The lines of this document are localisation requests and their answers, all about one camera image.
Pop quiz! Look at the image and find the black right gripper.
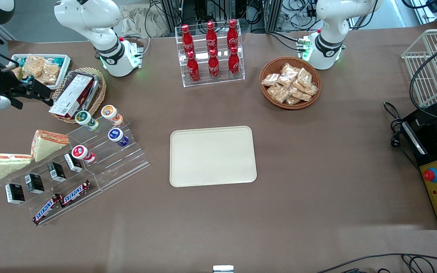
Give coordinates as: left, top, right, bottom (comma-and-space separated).
0, 69, 54, 107

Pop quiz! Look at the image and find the green gum bottle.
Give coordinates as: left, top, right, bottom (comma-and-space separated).
75, 111, 100, 132

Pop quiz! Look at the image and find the red gum bottle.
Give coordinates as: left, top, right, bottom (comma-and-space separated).
71, 145, 96, 164

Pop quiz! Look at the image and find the orange gum bottle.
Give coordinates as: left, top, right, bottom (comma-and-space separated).
101, 105, 124, 126

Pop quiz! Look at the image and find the blue gum bottle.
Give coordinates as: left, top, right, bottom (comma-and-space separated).
108, 128, 130, 147

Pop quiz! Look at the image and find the cream plastic tray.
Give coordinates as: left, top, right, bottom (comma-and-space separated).
170, 126, 258, 188

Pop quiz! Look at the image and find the brown cracker packet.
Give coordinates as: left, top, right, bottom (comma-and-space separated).
23, 55, 47, 78
39, 64, 61, 85

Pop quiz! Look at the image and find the red and white box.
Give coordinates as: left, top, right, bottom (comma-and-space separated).
49, 74, 94, 119

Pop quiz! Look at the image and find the white rectangular bin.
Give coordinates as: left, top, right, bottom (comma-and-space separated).
9, 54, 72, 91

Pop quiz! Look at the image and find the triangular sandwich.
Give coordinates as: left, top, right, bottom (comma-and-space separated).
31, 130, 70, 163
0, 153, 33, 181

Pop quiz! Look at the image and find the oval light wicker basket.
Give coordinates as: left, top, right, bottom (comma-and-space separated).
50, 67, 107, 124

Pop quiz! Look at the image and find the small black carton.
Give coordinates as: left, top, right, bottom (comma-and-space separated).
5, 184, 26, 205
64, 153, 83, 173
25, 174, 45, 194
47, 162, 67, 182

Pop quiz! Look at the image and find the white connector block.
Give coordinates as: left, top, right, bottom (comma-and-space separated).
127, 40, 145, 69
296, 32, 312, 61

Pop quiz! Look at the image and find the clear acrylic stepped shelf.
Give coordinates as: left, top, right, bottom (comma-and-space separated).
0, 114, 151, 227

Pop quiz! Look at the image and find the Snickers chocolate bar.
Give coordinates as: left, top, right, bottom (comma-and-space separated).
60, 180, 91, 207
33, 194, 63, 225

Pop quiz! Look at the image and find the crumpled brown paper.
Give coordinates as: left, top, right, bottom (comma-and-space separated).
121, 5, 174, 39

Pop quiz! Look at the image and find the red cola bottle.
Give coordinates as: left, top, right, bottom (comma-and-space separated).
181, 24, 195, 55
207, 49, 220, 80
187, 51, 200, 83
206, 21, 218, 53
228, 47, 241, 78
227, 19, 239, 50

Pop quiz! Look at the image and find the clear acrylic bottle rack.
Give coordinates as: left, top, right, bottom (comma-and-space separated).
175, 23, 245, 88

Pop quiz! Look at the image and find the round brown wicker basket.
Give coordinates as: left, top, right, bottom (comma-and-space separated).
260, 57, 322, 110

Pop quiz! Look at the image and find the black control box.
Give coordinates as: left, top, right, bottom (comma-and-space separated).
400, 102, 437, 231

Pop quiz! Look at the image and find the black coiled cable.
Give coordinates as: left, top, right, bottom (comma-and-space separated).
384, 101, 407, 149

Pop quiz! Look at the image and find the black looping cable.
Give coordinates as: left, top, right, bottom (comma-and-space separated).
409, 37, 437, 122

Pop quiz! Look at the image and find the long black cable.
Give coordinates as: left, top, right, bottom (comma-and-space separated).
316, 253, 437, 273

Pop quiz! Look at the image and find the white wire basket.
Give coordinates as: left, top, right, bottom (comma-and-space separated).
401, 28, 437, 109

